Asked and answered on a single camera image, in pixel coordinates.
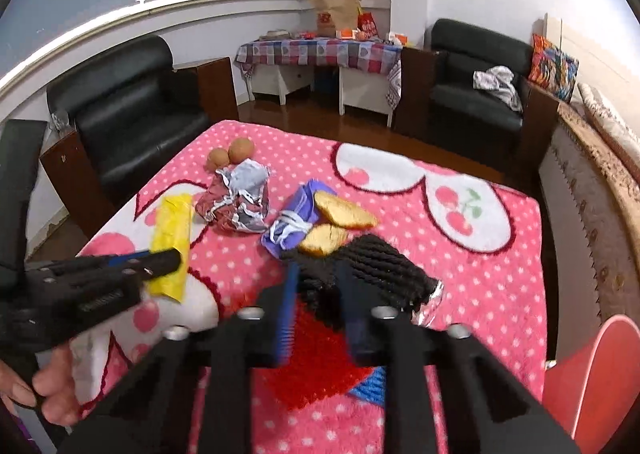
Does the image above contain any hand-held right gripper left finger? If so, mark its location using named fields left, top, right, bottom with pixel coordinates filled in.
left=57, top=261, right=301, bottom=454

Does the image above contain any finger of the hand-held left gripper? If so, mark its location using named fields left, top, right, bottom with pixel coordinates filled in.
left=135, top=249, right=182, bottom=281
left=100, top=250, right=152, bottom=267

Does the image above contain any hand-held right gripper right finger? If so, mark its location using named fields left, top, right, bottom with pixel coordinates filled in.
left=334, top=259, right=581, bottom=454

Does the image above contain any black foam net sleeve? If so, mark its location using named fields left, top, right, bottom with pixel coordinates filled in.
left=280, top=233, right=436, bottom=330

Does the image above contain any pink plastic bucket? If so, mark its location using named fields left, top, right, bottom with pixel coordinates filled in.
left=542, top=314, right=640, bottom=454

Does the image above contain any person's left hand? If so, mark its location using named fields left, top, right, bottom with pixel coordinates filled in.
left=0, top=345, right=83, bottom=428

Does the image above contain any orange-red foam net sleeve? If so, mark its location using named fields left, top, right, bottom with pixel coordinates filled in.
left=285, top=306, right=376, bottom=410

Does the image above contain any blue foam net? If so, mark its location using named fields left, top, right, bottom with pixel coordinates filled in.
left=347, top=366, right=388, bottom=407

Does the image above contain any silver foil piece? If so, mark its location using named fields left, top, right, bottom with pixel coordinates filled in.
left=410, top=280, right=445, bottom=327

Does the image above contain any crumpled red silver foil wrapper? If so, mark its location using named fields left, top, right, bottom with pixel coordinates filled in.
left=194, top=159, right=272, bottom=234

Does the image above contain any purple baby shoe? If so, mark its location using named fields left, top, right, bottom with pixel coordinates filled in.
left=261, top=179, right=337, bottom=261

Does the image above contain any pink printed blanket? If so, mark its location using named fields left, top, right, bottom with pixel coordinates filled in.
left=70, top=120, right=548, bottom=454

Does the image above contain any black leather armchair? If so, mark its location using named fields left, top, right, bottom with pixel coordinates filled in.
left=40, top=35, right=240, bottom=240
left=395, top=18, right=558, bottom=170

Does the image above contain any white mattress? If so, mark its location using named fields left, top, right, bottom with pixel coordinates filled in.
left=537, top=124, right=618, bottom=360

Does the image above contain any checked tablecloth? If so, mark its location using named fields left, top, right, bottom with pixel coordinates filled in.
left=235, top=36, right=403, bottom=110

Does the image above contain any bed with patterned blanket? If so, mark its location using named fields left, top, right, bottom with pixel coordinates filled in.
left=557, top=101, right=640, bottom=317

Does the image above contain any white crumpled cloth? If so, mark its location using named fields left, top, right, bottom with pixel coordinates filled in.
left=473, top=65, right=523, bottom=114

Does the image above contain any red bag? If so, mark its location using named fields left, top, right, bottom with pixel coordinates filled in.
left=357, top=12, right=378, bottom=41

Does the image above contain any brown paper bag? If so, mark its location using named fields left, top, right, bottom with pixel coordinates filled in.
left=314, top=0, right=362, bottom=38

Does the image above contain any colourful printed cushion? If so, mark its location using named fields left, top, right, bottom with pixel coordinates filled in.
left=528, top=34, right=580, bottom=104

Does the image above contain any floral quilt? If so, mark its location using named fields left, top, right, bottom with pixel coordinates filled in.
left=577, top=83, right=640, bottom=170

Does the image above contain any white bed headboard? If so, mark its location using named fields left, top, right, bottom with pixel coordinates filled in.
left=544, top=13, right=640, bottom=135

